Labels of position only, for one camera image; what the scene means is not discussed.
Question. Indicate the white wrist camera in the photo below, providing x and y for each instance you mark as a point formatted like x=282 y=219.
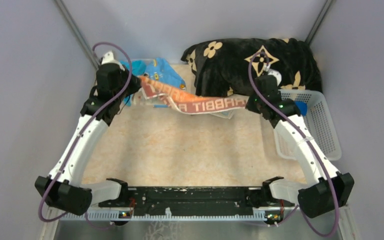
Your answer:
x=108 y=58
x=273 y=74

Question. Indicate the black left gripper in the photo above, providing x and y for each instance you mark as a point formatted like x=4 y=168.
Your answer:
x=136 y=84

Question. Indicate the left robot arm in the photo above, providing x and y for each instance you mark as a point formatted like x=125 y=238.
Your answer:
x=62 y=188

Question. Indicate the light blue printed towel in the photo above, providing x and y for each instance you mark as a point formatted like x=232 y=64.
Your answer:
x=164 y=71

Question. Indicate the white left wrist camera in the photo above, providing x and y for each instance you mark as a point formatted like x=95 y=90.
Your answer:
x=108 y=58

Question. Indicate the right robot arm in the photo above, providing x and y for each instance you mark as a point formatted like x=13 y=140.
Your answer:
x=326 y=188

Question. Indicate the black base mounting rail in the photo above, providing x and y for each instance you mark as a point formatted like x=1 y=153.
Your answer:
x=223 y=203

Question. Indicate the grey orange printed cloth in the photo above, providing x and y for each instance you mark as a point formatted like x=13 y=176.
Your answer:
x=223 y=107

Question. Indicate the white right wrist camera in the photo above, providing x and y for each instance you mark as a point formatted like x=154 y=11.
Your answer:
x=273 y=74

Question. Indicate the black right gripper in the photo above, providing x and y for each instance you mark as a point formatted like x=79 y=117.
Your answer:
x=249 y=105

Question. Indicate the dark blue towel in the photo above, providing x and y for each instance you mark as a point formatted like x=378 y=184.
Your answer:
x=303 y=107

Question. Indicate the white plastic basket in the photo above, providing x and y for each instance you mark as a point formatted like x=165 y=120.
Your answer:
x=318 y=120

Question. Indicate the black floral plush blanket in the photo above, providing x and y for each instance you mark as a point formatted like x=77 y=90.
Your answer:
x=221 y=66

